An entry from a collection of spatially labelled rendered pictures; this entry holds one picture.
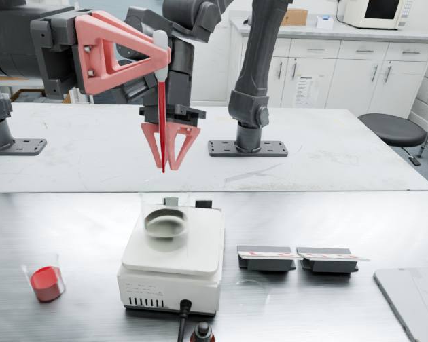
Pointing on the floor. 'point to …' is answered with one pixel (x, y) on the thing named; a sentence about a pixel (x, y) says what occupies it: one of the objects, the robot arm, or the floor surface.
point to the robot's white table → (195, 153)
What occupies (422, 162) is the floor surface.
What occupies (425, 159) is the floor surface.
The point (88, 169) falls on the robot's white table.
